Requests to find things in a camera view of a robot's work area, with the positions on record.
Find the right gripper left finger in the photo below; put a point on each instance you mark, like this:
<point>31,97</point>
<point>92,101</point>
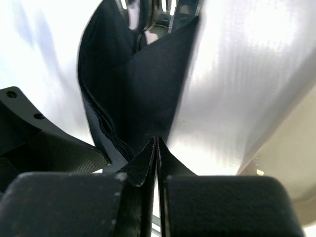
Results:
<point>120,204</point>

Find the silver fork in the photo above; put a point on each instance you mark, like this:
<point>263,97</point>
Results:
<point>156,19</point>

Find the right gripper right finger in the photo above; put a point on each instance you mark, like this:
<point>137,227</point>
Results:
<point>221,206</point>

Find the black paper napkin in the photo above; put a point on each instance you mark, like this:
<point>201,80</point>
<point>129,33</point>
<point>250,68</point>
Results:
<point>129,96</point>

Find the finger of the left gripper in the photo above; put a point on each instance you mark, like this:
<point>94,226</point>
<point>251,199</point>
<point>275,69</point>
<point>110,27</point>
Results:
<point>29,142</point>

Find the wooden handled spoon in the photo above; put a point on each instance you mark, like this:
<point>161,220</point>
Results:
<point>135,12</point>

